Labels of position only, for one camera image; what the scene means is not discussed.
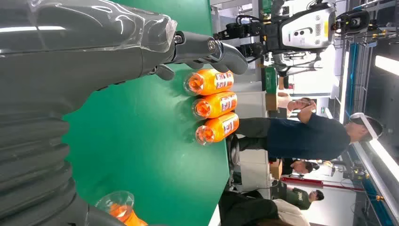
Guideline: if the red bar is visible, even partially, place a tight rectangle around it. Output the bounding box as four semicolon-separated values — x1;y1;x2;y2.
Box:
280;176;365;192

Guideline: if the orange bottle with clear cap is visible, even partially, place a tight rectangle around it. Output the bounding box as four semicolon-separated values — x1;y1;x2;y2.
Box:
95;191;149;226
192;91;238;120
184;68;234;97
195;112;240;146

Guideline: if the black round stool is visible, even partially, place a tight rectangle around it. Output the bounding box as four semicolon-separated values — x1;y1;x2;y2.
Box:
227;135;240;166

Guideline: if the green crate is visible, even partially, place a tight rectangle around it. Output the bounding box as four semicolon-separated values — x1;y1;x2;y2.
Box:
264;66;278;94

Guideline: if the seated person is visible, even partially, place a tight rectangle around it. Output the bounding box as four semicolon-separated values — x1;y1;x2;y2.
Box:
218;190;279;226

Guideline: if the cardboard box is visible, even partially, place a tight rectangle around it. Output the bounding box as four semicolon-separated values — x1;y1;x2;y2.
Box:
265;93;292;111
269;159;283;180

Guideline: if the black and white humanoid robot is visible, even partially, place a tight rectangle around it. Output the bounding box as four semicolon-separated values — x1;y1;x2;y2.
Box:
213;0;372;79

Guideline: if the person with headset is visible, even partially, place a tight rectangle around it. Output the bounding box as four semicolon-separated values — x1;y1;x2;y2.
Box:
231;98;384;161

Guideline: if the green table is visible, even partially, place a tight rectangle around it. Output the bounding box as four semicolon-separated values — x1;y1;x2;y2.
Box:
62;0;231;226

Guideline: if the white desk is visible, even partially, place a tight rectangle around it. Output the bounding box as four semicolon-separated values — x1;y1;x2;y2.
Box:
208;204;223;226

